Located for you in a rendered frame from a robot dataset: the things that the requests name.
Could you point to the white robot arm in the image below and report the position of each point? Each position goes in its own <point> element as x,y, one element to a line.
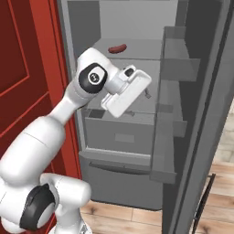
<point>36,143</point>

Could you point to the grey fridge shelf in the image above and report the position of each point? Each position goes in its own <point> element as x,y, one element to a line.
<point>137,50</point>

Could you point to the grey freezer drawer front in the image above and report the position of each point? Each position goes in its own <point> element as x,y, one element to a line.
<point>122,186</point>

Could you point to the grey fridge door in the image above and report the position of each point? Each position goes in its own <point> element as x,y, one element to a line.
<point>195,91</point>

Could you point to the red tall cabinet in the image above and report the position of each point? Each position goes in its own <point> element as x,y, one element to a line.
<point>21,61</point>

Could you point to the red-brown sausage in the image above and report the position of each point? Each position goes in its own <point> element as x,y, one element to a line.
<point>117,48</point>

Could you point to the grey fridge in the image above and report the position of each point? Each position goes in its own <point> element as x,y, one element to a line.
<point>122,170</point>

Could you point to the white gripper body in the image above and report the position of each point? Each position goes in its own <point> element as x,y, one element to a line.
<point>128,96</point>

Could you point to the grey fridge crisper drawer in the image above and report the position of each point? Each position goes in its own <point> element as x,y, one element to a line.
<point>119,137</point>

